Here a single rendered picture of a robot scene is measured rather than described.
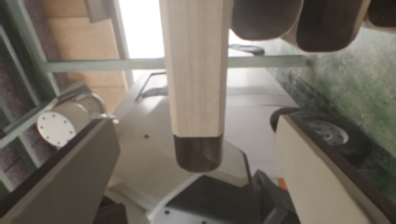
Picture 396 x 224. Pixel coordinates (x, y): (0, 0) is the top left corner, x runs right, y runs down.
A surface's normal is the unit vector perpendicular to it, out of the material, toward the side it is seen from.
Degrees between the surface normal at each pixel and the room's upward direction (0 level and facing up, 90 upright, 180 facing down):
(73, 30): 90
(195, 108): 90
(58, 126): 85
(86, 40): 90
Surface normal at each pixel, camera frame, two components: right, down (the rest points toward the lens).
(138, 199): -0.20, 0.33
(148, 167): 0.19, -0.33
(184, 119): 0.00, 0.50
